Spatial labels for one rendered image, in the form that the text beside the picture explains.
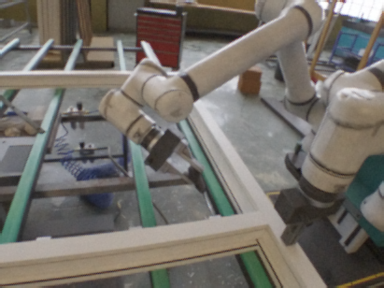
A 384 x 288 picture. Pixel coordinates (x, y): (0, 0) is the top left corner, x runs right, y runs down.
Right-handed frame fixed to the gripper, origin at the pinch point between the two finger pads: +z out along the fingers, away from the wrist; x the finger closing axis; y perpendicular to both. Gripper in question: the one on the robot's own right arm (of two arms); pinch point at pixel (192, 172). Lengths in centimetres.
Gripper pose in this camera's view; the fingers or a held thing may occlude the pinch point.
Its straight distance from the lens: 73.4
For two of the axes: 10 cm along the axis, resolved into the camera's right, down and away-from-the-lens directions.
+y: -2.5, 2.3, -9.4
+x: 5.8, -7.4, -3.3
